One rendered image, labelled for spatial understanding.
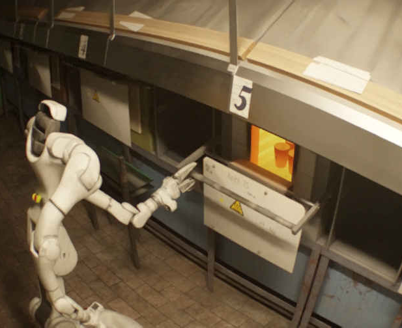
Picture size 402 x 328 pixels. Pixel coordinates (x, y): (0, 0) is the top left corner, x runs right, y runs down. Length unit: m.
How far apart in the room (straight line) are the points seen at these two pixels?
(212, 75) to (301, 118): 0.43
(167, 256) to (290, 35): 2.08
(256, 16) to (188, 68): 0.38
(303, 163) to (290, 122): 0.45
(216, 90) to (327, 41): 0.50
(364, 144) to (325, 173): 0.56
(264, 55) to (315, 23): 0.29
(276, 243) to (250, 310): 0.91
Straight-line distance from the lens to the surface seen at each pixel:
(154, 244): 3.48
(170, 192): 2.09
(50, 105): 1.53
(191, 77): 1.88
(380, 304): 2.25
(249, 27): 1.88
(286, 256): 2.13
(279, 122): 1.61
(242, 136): 2.20
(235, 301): 3.00
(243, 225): 2.24
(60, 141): 1.48
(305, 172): 2.01
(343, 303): 2.38
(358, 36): 1.71
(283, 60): 1.63
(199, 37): 1.90
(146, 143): 2.85
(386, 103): 1.42
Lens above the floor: 2.23
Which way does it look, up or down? 29 degrees down
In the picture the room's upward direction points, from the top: 1 degrees counter-clockwise
